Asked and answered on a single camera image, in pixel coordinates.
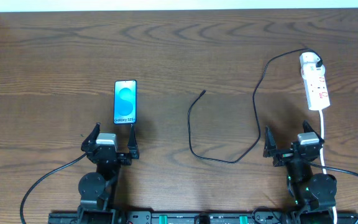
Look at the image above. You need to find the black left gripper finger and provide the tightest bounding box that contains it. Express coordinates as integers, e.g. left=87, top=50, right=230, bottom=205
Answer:
left=127, top=124, right=137, bottom=154
left=83, top=123, right=100, bottom=145

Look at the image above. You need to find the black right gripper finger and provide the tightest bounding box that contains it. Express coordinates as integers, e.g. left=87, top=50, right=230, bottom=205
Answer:
left=264, top=126, right=277, bottom=156
left=302, top=120, right=315, bottom=133

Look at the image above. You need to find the blue Galaxy smartphone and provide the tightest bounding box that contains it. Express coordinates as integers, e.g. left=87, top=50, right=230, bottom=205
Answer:
left=113, top=80, right=137, bottom=124

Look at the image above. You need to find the black USB charging cable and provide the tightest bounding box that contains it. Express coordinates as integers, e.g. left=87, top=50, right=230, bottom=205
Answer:
left=186, top=47, right=324, bottom=164

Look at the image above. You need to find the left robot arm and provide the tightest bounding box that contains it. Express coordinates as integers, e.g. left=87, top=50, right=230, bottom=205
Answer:
left=78, top=123, right=139, bottom=223

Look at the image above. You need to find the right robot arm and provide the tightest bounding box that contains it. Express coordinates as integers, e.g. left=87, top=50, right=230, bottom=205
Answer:
left=263, top=121, right=337, bottom=223

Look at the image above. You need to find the white USB charger plug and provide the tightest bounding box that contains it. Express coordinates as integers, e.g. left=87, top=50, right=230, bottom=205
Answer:
left=300, top=52, right=323, bottom=67

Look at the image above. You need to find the white power strip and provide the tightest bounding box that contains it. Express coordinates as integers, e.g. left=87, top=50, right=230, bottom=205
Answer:
left=301, top=63, right=330, bottom=111

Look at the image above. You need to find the white power strip cord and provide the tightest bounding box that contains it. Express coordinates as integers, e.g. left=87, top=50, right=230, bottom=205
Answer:
left=318, top=109, right=338, bottom=224

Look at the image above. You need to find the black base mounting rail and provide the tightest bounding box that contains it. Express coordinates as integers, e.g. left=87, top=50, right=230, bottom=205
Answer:
left=47, top=210, right=358, bottom=224

